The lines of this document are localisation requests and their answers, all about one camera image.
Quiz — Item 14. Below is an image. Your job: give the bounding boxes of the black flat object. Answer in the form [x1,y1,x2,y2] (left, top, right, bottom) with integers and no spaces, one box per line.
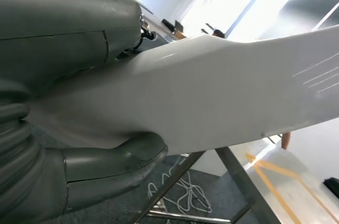
[323,177,339,200]

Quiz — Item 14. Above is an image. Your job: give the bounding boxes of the black cylinder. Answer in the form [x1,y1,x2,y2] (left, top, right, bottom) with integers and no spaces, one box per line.
[162,19,175,33]

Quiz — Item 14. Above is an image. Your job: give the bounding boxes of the steel workbench table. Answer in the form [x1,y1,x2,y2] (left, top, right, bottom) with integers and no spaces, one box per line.
[132,119,339,224]

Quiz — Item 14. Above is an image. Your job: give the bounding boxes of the white floor cables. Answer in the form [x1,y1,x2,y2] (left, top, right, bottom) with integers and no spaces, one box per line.
[146,156,212,214]

